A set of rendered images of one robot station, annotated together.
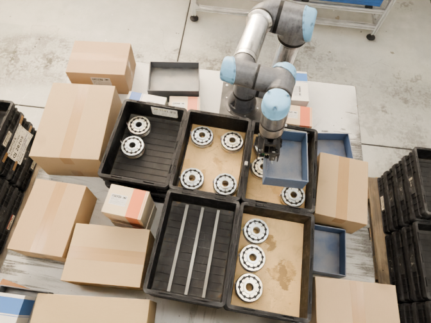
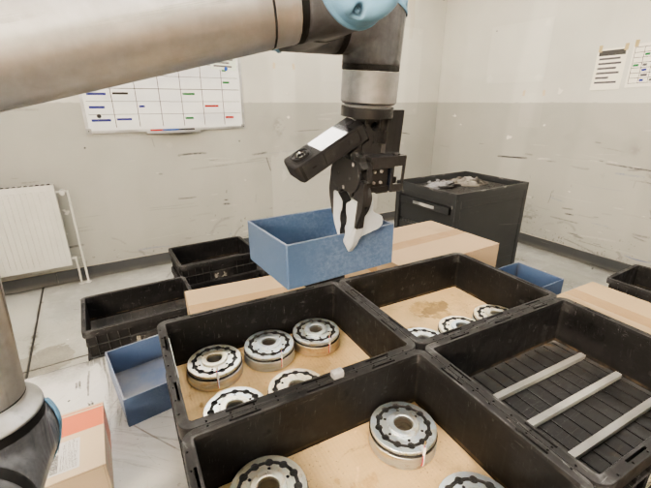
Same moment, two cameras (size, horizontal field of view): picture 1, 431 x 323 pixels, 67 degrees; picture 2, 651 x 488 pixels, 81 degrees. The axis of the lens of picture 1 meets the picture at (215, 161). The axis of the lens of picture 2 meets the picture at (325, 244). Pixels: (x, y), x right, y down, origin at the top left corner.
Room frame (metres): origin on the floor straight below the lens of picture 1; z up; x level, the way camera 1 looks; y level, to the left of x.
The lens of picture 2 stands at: (0.89, 0.26, 1.33)
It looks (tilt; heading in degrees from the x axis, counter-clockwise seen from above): 20 degrees down; 237
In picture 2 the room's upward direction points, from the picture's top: straight up
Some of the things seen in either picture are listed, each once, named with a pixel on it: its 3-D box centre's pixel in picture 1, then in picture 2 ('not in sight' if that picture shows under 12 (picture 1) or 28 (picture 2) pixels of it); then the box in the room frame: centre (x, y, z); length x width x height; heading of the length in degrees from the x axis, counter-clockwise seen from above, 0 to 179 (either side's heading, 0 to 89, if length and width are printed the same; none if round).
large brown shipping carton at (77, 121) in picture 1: (81, 130); not in sight; (0.78, 0.66, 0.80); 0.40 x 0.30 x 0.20; 2
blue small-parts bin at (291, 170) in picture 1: (285, 158); (320, 241); (0.56, -0.26, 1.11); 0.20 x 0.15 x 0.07; 179
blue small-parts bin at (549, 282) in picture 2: not in sight; (517, 287); (-0.16, -0.28, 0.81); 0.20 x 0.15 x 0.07; 177
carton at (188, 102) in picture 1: (185, 109); not in sight; (0.99, 0.18, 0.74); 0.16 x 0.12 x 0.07; 94
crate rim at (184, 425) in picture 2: (281, 164); (281, 339); (0.63, -0.28, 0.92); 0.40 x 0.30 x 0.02; 174
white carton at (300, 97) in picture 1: (294, 90); not in sight; (1.17, -0.40, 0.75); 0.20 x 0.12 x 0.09; 1
